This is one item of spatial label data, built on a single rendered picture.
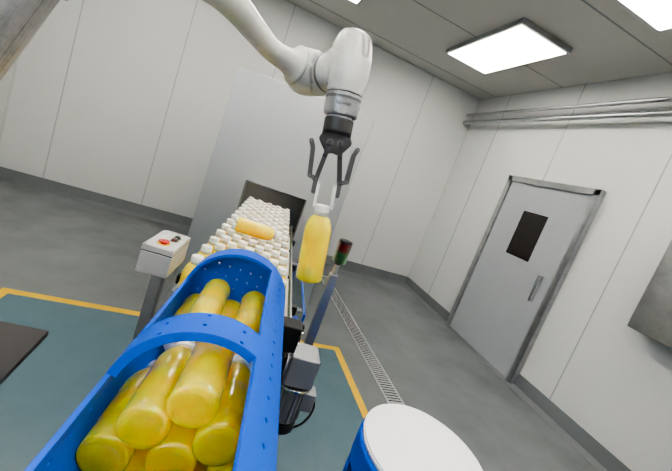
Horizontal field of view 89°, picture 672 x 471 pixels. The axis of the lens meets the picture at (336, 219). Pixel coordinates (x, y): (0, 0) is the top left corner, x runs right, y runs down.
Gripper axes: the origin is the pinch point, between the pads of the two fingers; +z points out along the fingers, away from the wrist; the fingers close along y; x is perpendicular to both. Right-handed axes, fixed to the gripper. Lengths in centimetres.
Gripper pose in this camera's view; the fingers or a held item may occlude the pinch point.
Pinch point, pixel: (324, 196)
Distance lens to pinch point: 89.2
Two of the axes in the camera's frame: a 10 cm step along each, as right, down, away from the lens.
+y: 9.8, 1.8, 0.9
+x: -0.7, -1.3, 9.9
